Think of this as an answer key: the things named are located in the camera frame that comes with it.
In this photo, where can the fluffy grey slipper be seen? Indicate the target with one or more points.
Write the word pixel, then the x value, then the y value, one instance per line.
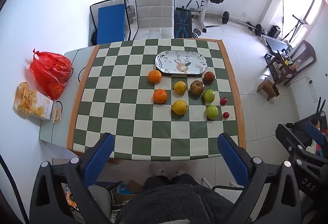
pixel 182 168
pixel 156 169

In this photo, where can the red brown apple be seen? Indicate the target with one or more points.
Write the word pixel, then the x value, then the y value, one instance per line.
pixel 197 87

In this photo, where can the long barbell with small plates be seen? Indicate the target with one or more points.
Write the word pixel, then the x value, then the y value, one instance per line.
pixel 242 23

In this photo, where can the small dumbbell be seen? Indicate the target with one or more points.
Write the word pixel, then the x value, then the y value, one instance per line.
pixel 197 33

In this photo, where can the black plastic crate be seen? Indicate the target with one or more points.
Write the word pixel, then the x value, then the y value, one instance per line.
pixel 269 59

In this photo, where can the beige padded chair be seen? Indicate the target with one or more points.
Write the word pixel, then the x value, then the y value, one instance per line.
pixel 153 13

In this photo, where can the black tripod stand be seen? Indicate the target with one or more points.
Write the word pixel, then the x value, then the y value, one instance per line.
pixel 294 29

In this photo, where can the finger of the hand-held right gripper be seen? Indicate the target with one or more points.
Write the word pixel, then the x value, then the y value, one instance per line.
pixel 289 136
pixel 314 134

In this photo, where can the black weight bench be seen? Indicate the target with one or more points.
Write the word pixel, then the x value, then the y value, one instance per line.
pixel 182 22

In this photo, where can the red cherry tomato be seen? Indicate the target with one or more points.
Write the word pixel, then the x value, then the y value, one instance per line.
pixel 226 115
pixel 223 101

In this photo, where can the cardboard box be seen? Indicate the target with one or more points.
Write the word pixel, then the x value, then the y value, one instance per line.
pixel 128 192

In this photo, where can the small beige packet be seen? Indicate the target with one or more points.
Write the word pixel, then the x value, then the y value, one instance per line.
pixel 57 113

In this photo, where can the green apple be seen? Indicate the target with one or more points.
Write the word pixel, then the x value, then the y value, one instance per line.
pixel 212 112
pixel 208 95

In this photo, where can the person's dark fleece clothing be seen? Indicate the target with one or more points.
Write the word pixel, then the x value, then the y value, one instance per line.
pixel 179 201

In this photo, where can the dark red orange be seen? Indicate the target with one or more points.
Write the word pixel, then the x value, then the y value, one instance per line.
pixel 209 76

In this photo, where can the black speaker box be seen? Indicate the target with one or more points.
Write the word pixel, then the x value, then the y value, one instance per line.
pixel 275 31

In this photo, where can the green white checkered tablecloth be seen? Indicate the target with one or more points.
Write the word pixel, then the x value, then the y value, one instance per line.
pixel 123 101

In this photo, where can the potato chips box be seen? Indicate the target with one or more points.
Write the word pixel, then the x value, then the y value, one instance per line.
pixel 28 101

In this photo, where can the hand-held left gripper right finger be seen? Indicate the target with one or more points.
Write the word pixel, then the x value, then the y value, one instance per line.
pixel 233 160

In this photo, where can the wooden stool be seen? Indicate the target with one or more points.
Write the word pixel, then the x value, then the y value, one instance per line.
pixel 267 88

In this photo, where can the red plastic bag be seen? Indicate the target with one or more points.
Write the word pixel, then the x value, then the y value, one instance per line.
pixel 48 67

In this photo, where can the dark flat panel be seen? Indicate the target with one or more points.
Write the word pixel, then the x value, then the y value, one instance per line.
pixel 276 43

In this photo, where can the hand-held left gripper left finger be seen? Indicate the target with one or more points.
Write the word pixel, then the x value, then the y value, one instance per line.
pixel 98 160

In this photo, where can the floral oval ceramic plate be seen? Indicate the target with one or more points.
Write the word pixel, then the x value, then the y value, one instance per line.
pixel 169 60

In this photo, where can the dark wooden chair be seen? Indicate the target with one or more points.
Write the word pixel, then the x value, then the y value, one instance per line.
pixel 305 57

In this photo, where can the silver metal canister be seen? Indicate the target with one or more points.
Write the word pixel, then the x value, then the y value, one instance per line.
pixel 132 15

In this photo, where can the yellow citrus fruit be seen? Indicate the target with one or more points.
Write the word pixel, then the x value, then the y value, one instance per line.
pixel 180 87
pixel 180 107

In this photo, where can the black upright rods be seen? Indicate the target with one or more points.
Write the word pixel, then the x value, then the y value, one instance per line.
pixel 321 107

